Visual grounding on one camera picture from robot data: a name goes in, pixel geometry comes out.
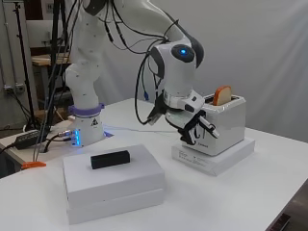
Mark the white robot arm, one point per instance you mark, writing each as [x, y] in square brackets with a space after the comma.
[86, 80]

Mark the black block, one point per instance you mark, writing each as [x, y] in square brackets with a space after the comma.
[110, 159]

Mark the thin metal stand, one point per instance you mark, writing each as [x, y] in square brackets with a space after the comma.
[24, 64]

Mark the black power brick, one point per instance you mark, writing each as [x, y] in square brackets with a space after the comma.
[27, 139]

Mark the white steel toaster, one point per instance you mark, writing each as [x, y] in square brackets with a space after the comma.
[224, 128]

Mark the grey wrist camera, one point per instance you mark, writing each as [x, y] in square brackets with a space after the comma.
[156, 115]

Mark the white flat box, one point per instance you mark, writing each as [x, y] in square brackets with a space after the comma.
[211, 163]
[112, 183]

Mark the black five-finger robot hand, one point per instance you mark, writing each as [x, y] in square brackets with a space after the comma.
[181, 118]

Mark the white hanging sheet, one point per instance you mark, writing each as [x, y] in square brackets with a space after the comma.
[256, 64]

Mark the black tripod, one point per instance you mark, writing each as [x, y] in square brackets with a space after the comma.
[55, 64]

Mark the toast slice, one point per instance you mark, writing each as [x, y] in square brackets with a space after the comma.
[222, 95]

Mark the wooden table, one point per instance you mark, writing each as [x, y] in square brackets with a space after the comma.
[48, 59]

